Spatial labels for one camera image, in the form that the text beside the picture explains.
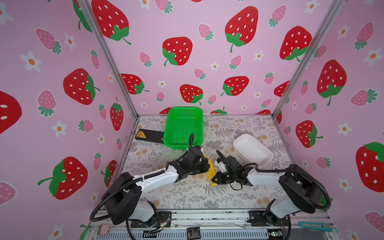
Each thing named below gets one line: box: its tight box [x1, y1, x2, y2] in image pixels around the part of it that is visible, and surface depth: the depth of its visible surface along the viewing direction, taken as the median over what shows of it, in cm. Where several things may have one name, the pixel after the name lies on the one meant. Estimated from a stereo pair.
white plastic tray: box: [233, 134, 274, 168], surface depth 100 cm
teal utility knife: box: [299, 221, 333, 232], surface depth 73 cm
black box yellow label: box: [135, 128, 165, 143], surface depth 108 cm
